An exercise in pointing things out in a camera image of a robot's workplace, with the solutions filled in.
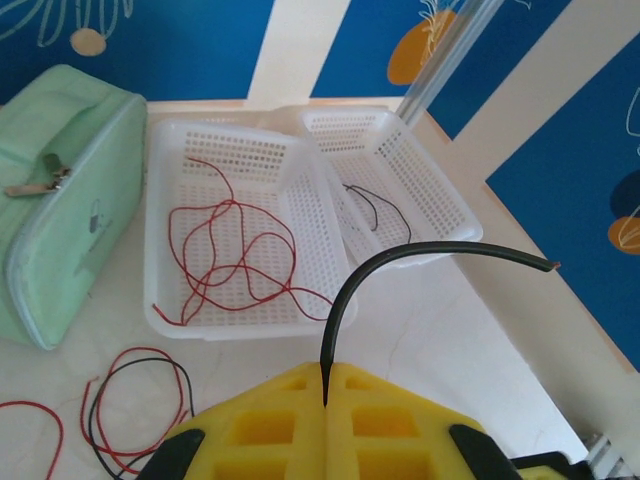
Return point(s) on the aluminium frame post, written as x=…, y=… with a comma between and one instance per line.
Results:
x=430, y=80

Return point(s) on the aluminium side rail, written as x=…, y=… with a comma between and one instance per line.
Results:
x=600, y=447

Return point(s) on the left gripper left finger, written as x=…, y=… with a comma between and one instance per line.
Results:
x=270, y=430

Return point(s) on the mint green zip case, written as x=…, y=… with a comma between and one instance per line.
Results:
x=50, y=225

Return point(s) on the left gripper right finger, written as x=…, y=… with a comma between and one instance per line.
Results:
x=390, y=430

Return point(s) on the white perforated plastic basket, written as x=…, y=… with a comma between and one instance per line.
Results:
x=300, y=200
x=430, y=200

